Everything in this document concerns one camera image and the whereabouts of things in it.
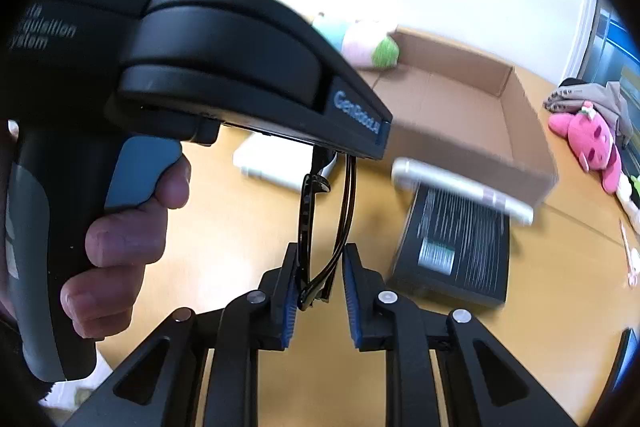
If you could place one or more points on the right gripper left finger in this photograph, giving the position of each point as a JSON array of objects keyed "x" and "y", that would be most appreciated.
[{"x": 200, "y": 366}]

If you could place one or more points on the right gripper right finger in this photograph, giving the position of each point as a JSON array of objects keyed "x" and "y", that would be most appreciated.
[{"x": 441, "y": 367}]

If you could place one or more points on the black product box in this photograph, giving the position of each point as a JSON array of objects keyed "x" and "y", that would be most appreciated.
[{"x": 453, "y": 249}]

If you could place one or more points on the black sunglasses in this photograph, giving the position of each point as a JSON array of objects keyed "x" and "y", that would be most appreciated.
[{"x": 316, "y": 264}]

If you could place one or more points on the white phone case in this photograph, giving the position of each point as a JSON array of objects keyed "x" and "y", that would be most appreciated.
[{"x": 410, "y": 173}]

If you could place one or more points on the teal pink plush pig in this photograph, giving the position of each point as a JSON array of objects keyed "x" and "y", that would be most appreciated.
[{"x": 365, "y": 45}]

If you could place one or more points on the person left hand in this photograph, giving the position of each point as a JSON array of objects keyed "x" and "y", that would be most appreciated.
[{"x": 119, "y": 247}]

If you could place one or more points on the white panda plush toy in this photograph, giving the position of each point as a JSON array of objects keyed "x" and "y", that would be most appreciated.
[{"x": 624, "y": 193}]

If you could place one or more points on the pink plush toy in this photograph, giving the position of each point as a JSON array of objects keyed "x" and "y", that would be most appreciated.
[{"x": 592, "y": 143}]

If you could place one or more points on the brown cardboard box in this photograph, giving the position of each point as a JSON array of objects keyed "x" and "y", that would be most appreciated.
[{"x": 465, "y": 112}]

